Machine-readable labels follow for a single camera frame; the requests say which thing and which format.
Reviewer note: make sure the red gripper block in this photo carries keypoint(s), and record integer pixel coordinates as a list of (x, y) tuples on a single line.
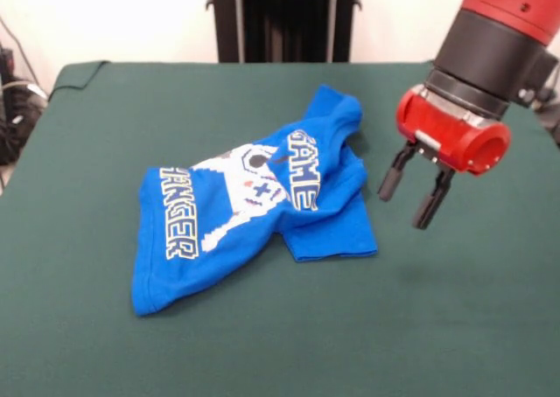
[(442, 126)]

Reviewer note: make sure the blue printed t-shirt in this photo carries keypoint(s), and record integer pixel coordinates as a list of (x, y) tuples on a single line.
[(184, 261)]

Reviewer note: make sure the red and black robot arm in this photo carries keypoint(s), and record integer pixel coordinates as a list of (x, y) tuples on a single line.
[(490, 51)]

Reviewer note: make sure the dark green table cloth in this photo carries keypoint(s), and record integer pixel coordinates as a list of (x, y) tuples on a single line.
[(306, 327)]

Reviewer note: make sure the small black box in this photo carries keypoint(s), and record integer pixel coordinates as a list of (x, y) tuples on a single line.
[(6, 64)]

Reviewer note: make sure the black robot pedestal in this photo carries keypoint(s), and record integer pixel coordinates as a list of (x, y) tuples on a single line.
[(284, 21)]

